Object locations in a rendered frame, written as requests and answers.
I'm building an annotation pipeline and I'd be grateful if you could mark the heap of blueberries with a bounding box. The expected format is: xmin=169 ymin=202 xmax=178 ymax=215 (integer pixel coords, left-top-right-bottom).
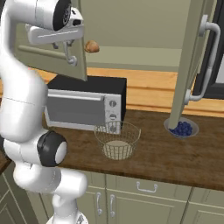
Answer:
xmin=170 ymin=121 xmax=193 ymax=137

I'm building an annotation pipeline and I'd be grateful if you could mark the beige wire basket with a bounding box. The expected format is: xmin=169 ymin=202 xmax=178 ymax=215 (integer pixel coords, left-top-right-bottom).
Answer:
xmin=94 ymin=120 xmax=143 ymax=162

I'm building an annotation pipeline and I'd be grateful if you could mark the black framed window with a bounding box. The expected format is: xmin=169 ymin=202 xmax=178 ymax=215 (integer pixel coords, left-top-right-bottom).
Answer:
xmin=192 ymin=0 xmax=224 ymax=101

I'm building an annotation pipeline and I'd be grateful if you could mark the wide olive drawer front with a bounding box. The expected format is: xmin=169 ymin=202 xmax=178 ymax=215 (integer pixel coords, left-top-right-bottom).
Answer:
xmin=105 ymin=173 xmax=193 ymax=202

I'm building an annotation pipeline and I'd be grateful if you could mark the wide olive cupboard door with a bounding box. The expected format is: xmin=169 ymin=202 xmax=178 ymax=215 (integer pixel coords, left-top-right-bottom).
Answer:
xmin=105 ymin=188 xmax=187 ymax=224

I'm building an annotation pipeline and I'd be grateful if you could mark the silver drawer handle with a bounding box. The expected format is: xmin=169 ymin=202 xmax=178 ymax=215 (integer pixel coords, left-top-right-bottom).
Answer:
xmin=136 ymin=180 xmax=159 ymax=194

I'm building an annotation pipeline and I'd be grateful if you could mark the silver cupboard door handle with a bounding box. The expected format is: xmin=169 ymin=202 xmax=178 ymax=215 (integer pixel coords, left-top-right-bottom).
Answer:
xmin=108 ymin=193 xmax=116 ymax=219
xmin=95 ymin=192 xmax=104 ymax=217

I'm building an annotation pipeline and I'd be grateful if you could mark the olive cabinet door, short handle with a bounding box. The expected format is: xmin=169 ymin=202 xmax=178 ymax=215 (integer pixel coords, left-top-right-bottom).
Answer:
xmin=13 ymin=0 xmax=88 ymax=82

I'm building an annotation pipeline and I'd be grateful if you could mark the toaster oven glass door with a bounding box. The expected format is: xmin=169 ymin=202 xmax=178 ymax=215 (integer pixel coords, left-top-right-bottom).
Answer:
xmin=44 ymin=88 xmax=106 ymax=130

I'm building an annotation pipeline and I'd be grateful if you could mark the olive cabinet door, long handle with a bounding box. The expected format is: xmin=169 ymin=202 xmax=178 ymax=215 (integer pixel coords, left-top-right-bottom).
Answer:
xmin=168 ymin=0 xmax=218 ymax=130

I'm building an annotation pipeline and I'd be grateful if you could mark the narrow olive cupboard door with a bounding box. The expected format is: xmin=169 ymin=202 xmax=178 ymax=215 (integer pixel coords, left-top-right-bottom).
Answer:
xmin=76 ymin=185 xmax=108 ymax=224

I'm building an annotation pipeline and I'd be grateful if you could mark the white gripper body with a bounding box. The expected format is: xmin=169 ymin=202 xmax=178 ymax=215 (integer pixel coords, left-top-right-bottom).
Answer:
xmin=26 ymin=24 xmax=86 ymax=46

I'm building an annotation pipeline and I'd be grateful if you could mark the long silver cabinet door handle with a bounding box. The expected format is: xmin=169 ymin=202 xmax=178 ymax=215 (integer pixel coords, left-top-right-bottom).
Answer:
xmin=184 ymin=14 xmax=221 ymax=105

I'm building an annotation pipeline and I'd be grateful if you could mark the olive wall cabinet body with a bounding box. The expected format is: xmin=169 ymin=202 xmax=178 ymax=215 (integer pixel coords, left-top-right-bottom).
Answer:
xmin=78 ymin=0 xmax=193 ymax=73

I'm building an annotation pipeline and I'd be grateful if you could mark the brown bread roll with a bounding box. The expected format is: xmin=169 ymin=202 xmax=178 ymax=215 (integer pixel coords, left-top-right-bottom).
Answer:
xmin=84 ymin=39 xmax=101 ymax=54

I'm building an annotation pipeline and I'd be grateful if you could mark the short silver cabinet door handle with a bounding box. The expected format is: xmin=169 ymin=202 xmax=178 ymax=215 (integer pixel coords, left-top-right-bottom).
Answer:
xmin=62 ymin=41 xmax=79 ymax=67

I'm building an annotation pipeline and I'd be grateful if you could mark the black and silver toaster oven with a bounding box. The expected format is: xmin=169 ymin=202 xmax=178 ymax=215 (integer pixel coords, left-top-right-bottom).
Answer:
xmin=43 ymin=74 xmax=128 ymax=136

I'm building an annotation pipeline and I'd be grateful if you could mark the narrow olive drawer front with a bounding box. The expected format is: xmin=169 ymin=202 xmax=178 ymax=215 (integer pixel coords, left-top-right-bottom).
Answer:
xmin=83 ymin=171 xmax=107 ymax=189

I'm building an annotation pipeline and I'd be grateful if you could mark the olive corner base cabinet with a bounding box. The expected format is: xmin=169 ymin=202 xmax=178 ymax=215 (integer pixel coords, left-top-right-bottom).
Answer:
xmin=0 ymin=162 xmax=40 ymax=224

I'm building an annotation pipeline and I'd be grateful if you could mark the grey bowl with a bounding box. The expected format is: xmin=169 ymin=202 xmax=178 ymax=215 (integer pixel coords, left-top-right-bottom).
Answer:
xmin=163 ymin=116 xmax=200 ymax=139

